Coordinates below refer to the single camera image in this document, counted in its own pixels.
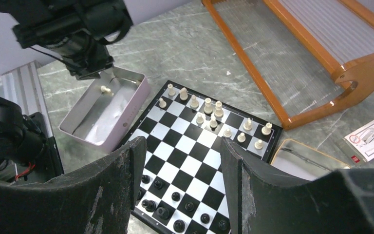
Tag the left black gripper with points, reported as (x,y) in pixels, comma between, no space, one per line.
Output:
(83,56)

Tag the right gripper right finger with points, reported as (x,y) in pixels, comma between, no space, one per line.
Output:
(262,199)

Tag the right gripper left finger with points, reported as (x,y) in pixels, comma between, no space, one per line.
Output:
(95,199)

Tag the white chess pawn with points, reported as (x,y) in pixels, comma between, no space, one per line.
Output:
(258,144)

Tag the white chess rook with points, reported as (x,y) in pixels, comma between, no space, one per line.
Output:
(266,129)

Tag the white knight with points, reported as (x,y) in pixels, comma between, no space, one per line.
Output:
(248,125)
(183,95)

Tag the white king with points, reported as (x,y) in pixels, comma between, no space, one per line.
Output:
(219,113)

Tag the white pawn mid board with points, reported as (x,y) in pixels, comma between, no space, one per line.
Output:
(199,119)

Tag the white queen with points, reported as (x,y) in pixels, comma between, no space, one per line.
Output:
(208,106)

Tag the white pawn file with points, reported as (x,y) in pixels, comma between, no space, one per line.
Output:
(162,103)

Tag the white bishop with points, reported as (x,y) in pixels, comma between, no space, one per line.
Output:
(194,104)

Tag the white piece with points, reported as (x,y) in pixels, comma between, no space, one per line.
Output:
(213,123)

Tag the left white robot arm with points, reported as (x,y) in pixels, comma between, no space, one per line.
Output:
(107,21)

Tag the black white chess board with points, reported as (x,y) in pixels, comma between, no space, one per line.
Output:
(182,188)

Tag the silver tin with white pieces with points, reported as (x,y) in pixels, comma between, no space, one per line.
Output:
(101,120)

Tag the white pawn in tin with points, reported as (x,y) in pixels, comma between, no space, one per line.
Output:
(105,89)

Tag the small white red box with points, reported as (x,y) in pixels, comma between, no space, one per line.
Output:
(359,144)

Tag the wooden three-tier rack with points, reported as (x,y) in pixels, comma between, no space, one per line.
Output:
(309,58)

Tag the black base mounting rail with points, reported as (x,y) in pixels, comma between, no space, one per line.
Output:
(28,152)

